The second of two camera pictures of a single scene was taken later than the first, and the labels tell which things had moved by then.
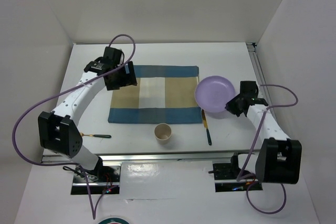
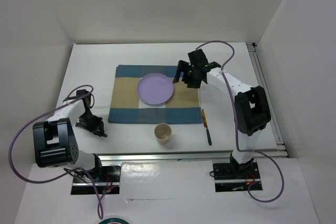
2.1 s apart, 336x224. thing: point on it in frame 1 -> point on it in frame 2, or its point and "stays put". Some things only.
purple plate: x=213 y=93 -> x=155 y=88
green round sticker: x=113 y=221 stays put
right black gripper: x=230 y=106 -> x=184 y=66
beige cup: x=162 y=132 stays put
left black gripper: x=128 y=79 -> x=97 y=120
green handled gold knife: x=206 y=127 stays put
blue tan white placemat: x=164 y=94 stays put
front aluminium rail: x=201 y=157 stays put
